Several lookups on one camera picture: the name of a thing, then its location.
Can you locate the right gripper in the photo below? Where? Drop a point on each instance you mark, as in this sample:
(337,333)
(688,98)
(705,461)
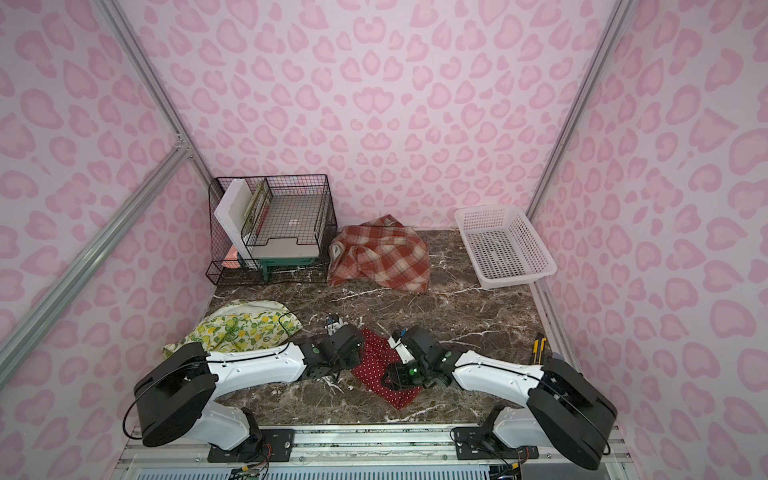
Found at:
(405,372)

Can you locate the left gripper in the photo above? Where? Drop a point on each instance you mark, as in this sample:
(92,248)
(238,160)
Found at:
(352,335)

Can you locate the red polka dot skirt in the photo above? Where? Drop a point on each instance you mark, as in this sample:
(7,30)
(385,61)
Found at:
(377,356)

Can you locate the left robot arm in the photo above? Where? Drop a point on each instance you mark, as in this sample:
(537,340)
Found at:
(178,399)

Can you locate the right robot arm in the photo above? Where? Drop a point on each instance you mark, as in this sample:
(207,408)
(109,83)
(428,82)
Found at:
(563,409)

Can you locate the green lemon print skirt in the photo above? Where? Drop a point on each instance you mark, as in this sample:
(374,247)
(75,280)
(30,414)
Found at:
(242,326)

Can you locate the yellow black utility knife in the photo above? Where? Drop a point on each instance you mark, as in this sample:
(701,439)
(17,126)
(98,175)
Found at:
(538,349)

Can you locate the green stand under tray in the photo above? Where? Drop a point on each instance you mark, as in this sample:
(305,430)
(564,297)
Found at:
(272,269)

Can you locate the red plaid skirt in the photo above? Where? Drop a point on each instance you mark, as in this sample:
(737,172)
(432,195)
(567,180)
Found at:
(384,251)

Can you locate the white tray in basket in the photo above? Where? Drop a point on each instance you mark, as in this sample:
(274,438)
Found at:
(293,227)

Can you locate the white plastic basket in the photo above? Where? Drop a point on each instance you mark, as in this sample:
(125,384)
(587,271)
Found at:
(503,246)

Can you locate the green book in basket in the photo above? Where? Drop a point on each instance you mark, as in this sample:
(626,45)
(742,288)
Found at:
(257,208)

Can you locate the white foam board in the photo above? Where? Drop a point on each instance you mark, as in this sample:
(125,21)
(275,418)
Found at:
(231,214)

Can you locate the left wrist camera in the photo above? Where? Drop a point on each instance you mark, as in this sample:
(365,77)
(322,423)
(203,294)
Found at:
(333,324)

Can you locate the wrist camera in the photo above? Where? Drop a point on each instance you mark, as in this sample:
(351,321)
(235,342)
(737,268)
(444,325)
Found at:
(405,356)
(333,324)

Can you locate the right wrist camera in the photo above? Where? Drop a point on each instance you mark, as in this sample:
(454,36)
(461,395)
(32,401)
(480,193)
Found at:
(405,356)

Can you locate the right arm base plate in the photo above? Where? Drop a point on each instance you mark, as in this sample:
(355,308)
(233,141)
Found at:
(478,443)

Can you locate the aluminium front rail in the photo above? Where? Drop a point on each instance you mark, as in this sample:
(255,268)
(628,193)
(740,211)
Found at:
(381,451)

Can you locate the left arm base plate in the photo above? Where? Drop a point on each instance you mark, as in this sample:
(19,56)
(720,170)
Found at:
(273,444)

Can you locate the black wire basket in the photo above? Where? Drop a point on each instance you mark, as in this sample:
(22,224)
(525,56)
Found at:
(223,271)

